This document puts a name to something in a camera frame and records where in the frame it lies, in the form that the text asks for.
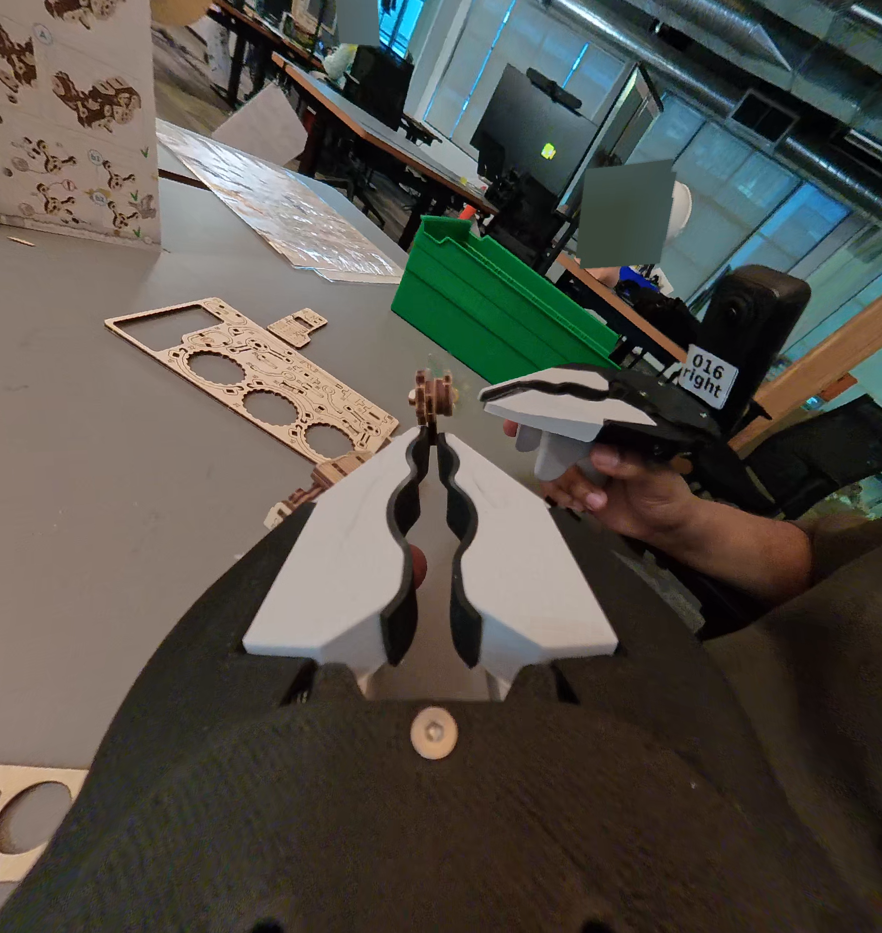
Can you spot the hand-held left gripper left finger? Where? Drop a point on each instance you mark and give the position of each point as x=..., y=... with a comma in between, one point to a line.
x=324, y=583

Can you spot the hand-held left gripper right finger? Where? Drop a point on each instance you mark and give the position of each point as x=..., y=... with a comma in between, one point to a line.
x=528, y=583

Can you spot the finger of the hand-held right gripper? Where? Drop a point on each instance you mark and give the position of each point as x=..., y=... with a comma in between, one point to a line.
x=557, y=379
x=565, y=415

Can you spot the small wooden gear assembly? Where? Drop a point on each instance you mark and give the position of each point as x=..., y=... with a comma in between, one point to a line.
x=430, y=397

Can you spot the person's right forearm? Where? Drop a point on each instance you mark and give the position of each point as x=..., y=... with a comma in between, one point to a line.
x=754, y=554

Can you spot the grey desk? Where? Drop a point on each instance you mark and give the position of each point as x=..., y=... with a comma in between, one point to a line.
x=83, y=510

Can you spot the person's right hand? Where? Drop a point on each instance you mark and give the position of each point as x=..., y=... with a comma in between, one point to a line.
x=637, y=495

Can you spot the black bag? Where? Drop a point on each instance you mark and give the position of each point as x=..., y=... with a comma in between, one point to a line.
x=663, y=317

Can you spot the wooden model car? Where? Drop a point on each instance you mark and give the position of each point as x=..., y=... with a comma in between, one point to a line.
x=324, y=477

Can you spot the green plastic bin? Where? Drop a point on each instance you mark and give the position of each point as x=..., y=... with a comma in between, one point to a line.
x=484, y=291

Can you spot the black office chair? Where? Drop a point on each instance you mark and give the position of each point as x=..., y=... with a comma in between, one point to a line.
x=827, y=452

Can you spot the wooden beam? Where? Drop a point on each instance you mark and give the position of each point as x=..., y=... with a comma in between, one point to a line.
x=827, y=357

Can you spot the white hard hat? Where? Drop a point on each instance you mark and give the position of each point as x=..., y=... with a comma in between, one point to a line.
x=681, y=211

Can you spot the large wooden puzzle sheet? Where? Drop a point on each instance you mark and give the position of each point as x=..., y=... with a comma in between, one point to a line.
x=251, y=364

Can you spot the black computer monitor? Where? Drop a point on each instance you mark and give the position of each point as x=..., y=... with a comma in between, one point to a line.
x=535, y=138

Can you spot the small wooden puzzle sheet piece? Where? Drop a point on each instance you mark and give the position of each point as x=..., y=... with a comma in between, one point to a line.
x=299, y=328

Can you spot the black webcam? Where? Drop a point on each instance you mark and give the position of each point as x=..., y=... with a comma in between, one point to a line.
x=554, y=87

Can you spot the brown background table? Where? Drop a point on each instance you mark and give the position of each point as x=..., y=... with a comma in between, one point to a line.
x=382, y=131

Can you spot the clear plastic sheet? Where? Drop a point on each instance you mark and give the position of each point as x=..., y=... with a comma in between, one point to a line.
x=280, y=204

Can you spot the person's brown shirt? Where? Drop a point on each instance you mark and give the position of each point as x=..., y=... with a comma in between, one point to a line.
x=834, y=729

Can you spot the wooden puzzle sheet with holes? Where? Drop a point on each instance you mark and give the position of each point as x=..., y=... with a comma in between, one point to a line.
x=3, y=787

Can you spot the grey cardboard panel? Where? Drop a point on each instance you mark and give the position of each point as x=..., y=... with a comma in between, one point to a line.
x=262, y=127

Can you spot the printed instruction sheet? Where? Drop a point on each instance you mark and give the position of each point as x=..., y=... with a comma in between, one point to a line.
x=69, y=146

